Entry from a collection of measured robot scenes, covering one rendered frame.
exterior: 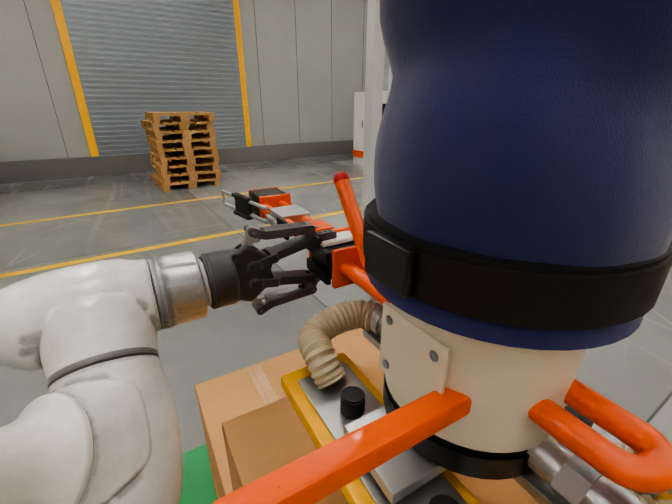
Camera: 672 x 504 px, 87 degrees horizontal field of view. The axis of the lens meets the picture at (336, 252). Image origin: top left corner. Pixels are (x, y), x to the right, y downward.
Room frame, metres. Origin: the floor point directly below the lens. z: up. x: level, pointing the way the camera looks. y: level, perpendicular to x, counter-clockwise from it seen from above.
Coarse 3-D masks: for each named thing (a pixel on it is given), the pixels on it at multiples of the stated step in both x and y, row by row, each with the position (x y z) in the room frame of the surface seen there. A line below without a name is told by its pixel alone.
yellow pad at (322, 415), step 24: (288, 384) 0.35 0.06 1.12; (312, 384) 0.34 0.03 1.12; (336, 384) 0.34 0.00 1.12; (360, 384) 0.34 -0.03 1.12; (312, 408) 0.31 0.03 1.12; (336, 408) 0.30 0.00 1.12; (360, 408) 0.29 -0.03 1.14; (312, 432) 0.28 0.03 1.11; (336, 432) 0.27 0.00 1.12; (360, 480) 0.22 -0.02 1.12; (432, 480) 0.22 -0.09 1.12; (456, 480) 0.22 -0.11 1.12
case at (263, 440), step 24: (264, 408) 0.47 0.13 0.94; (288, 408) 0.47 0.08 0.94; (240, 432) 0.42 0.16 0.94; (264, 432) 0.42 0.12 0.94; (288, 432) 0.42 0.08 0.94; (240, 456) 0.38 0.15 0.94; (264, 456) 0.38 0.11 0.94; (288, 456) 0.38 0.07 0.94; (240, 480) 0.34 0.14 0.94; (480, 480) 0.34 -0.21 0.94; (504, 480) 0.34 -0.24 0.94
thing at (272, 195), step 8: (248, 192) 0.83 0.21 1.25; (256, 192) 0.80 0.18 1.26; (264, 192) 0.80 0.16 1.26; (272, 192) 0.80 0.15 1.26; (280, 192) 0.80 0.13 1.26; (256, 200) 0.78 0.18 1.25; (264, 200) 0.76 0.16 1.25; (272, 200) 0.77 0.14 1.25; (280, 200) 0.78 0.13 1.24; (288, 200) 0.79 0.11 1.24; (256, 208) 0.78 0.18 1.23; (264, 216) 0.76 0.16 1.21
